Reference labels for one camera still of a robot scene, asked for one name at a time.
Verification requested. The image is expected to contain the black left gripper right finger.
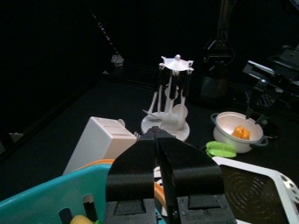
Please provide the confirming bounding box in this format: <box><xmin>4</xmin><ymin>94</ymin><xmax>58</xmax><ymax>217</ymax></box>
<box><xmin>155</xmin><ymin>129</ymin><xmax>239</xmax><ymax>224</ymax></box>

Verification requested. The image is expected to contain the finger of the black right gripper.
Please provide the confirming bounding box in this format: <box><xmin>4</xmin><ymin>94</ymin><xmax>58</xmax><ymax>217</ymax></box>
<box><xmin>256</xmin><ymin>87</ymin><xmax>280</xmax><ymax>127</ymax></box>
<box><xmin>244</xmin><ymin>79</ymin><xmax>263</xmax><ymax>121</ymax></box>

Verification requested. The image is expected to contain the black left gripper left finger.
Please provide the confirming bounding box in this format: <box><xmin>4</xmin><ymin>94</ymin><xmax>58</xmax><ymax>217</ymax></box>
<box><xmin>104</xmin><ymin>126</ymin><xmax>160</xmax><ymax>224</ymax></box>

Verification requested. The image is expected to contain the yellow toy squash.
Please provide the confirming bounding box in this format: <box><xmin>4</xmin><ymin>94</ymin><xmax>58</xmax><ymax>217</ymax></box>
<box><xmin>70</xmin><ymin>214</ymin><xmax>98</xmax><ymax>224</ymax></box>

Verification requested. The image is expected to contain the orange toy food piece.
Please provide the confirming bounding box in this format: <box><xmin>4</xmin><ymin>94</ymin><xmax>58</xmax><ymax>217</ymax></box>
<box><xmin>231</xmin><ymin>125</ymin><xmax>252</xmax><ymax>140</ymax></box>

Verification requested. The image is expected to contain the green toy oven mitt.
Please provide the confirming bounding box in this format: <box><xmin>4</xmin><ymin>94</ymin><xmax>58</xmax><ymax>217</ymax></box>
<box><xmin>204</xmin><ymin>140</ymin><xmax>239</xmax><ymax>159</ymax></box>

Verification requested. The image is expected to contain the white toy pot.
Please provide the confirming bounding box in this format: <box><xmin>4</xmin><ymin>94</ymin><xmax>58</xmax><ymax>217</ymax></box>
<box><xmin>210</xmin><ymin>111</ymin><xmax>270</xmax><ymax>154</ymax></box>

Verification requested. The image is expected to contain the white toy toaster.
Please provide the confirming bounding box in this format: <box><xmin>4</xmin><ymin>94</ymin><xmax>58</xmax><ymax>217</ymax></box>
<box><xmin>63</xmin><ymin>115</ymin><xmax>138</xmax><ymax>175</ymax></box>

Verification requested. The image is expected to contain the teal basket with orange rim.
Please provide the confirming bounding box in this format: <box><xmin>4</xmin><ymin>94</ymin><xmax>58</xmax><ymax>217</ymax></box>
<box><xmin>0</xmin><ymin>158</ymin><xmax>170</xmax><ymax>224</ymax></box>

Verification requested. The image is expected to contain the white toy utensil rack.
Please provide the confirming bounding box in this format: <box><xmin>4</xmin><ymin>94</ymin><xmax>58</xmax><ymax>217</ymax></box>
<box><xmin>140</xmin><ymin>54</ymin><xmax>195</xmax><ymax>143</ymax></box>

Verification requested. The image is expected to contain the white toy induction cooker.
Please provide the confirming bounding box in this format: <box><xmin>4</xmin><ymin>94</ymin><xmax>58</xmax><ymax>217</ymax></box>
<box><xmin>211</xmin><ymin>156</ymin><xmax>299</xmax><ymax>224</ymax></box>

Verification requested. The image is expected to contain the white spatula with black handle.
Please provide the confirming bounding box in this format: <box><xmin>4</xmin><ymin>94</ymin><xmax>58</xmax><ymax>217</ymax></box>
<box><xmin>142</xmin><ymin>68</ymin><xmax>170</xmax><ymax>120</ymax></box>

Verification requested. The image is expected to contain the thin white cord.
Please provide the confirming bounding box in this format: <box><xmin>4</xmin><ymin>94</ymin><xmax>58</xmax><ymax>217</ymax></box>
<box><xmin>90</xmin><ymin>11</ymin><xmax>120</xmax><ymax>58</ymax></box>

